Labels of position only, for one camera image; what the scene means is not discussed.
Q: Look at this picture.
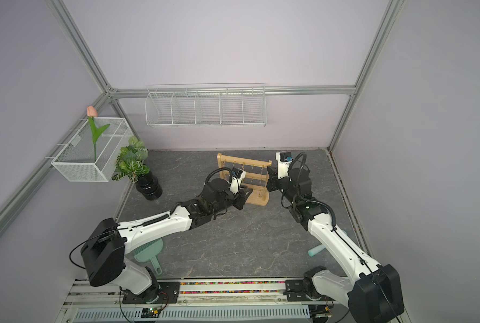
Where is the wooden jewelry display stand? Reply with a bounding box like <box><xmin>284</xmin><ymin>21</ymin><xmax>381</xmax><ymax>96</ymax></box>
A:
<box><xmin>217</xmin><ymin>153</ymin><xmax>272</xmax><ymax>206</ymax></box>

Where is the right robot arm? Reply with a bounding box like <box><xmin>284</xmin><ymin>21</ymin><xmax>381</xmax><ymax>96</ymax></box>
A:
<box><xmin>267</xmin><ymin>167</ymin><xmax>405</xmax><ymax>322</ymax></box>

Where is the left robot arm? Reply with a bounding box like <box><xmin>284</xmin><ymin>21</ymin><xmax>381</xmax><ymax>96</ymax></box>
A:
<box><xmin>80</xmin><ymin>178</ymin><xmax>253</xmax><ymax>298</ymax></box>

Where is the black ribbed vase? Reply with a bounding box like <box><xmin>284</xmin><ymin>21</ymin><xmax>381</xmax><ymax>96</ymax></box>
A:
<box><xmin>135</xmin><ymin>172</ymin><xmax>163</xmax><ymax>201</ymax></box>

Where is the teal small brush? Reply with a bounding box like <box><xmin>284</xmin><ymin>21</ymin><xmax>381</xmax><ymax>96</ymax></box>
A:
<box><xmin>308</xmin><ymin>229</ymin><xmax>347</xmax><ymax>258</ymax></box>

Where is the green artificial potted plant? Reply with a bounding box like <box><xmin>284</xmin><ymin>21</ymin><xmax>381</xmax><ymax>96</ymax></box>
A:
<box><xmin>111</xmin><ymin>136</ymin><xmax>150</xmax><ymax>183</ymax></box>

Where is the green dustpan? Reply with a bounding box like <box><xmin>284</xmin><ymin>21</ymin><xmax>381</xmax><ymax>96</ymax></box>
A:
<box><xmin>133</xmin><ymin>238</ymin><xmax>164</xmax><ymax>275</ymax></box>

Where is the pink artificial tulip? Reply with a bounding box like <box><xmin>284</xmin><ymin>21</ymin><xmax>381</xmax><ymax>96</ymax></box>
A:
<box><xmin>86</xmin><ymin>106</ymin><xmax>110</xmax><ymax>162</ymax></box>

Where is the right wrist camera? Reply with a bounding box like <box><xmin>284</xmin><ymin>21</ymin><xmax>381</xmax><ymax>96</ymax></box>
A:
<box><xmin>276</xmin><ymin>152</ymin><xmax>293</xmax><ymax>179</ymax></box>

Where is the white wire wall shelf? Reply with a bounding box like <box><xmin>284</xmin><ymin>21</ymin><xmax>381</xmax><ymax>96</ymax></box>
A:
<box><xmin>144</xmin><ymin>83</ymin><xmax>267</xmax><ymax>127</ymax></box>

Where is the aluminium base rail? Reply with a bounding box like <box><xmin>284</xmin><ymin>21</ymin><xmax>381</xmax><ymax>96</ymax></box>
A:
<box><xmin>62</xmin><ymin>278</ymin><xmax>342</xmax><ymax>314</ymax></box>

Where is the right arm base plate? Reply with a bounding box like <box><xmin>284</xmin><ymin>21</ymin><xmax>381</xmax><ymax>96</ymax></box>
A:
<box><xmin>283</xmin><ymin>278</ymin><xmax>334</xmax><ymax>301</ymax></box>

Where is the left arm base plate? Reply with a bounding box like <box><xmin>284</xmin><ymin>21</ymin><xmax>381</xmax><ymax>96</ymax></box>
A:
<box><xmin>122</xmin><ymin>281</ymin><xmax>181</xmax><ymax>305</ymax></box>

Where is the white mesh wall basket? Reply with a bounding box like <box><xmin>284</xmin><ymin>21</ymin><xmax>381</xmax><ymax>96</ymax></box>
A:
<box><xmin>51</xmin><ymin>117</ymin><xmax>132</xmax><ymax>182</ymax></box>

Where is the white slotted cable duct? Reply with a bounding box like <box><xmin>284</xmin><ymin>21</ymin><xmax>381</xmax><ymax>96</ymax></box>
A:
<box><xmin>72</xmin><ymin>305</ymin><xmax>311</xmax><ymax>322</ymax></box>

